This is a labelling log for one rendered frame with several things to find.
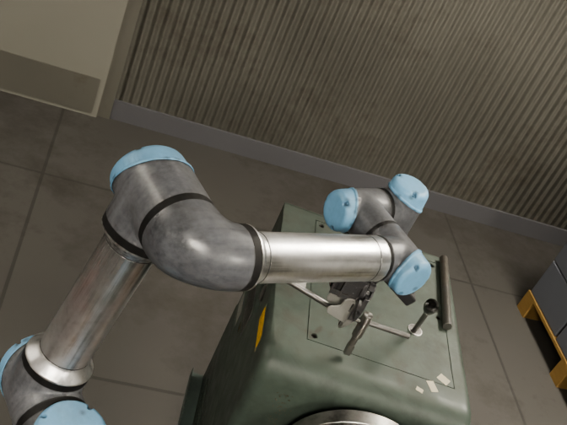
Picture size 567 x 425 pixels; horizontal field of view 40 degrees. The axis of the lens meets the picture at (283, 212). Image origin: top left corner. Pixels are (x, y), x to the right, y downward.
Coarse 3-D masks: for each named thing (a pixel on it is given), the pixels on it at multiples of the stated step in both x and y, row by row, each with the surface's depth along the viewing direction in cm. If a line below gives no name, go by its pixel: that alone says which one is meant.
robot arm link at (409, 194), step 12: (396, 180) 140; (408, 180) 141; (396, 192) 139; (408, 192) 138; (420, 192) 139; (396, 204) 139; (408, 204) 139; (420, 204) 140; (396, 216) 139; (408, 216) 141; (408, 228) 143
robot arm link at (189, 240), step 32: (160, 224) 104; (192, 224) 103; (224, 224) 106; (384, 224) 131; (160, 256) 104; (192, 256) 103; (224, 256) 104; (256, 256) 106; (288, 256) 111; (320, 256) 115; (352, 256) 119; (384, 256) 123; (416, 256) 126; (224, 288) 107; (416, 288) 129
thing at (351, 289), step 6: (330, 282) 152; (336, 282) 151; (342, 282) 151; (348, 282) 150; (354, 282) 150; (360, 282) 150; (366, 282) 150; (372, 282) 150; (330, 288) 152; (336, 288) 152; (342, 288) 151; (348, 288) 152; (354, 288) 152; (360, 288) 151; (366, 288) 151; (372, 288) 151; (336, 294) 152; (342, 294) 152; (348, 294) 152; (354, 294) 152; (360, 294) 151; (372, 294) 151
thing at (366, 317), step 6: (366, 312) 159; (360, 318) 159; (366, 318) 158; (372, 318) 159; (360, 324) 159; (366, 324) 159; (354, 330) 161; (360, 330) 160; (354, 336) 161; (360, 336) 161; (348, 342) 163; (354, 342) 162; (348, 348) 163; (348, 354) 164
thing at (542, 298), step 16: (560, 256) 419; (544, 272) 428; (560, 272) 416; (544, 288) 425; (560, 288) 413; (528, 304) 434; (544, 304) 422; (560, 304) 410; (544, 320) 418; (560, 320) 407; (560, 336) 404; (560, 352) 400; (560, 368) 398; (560, 384) 397
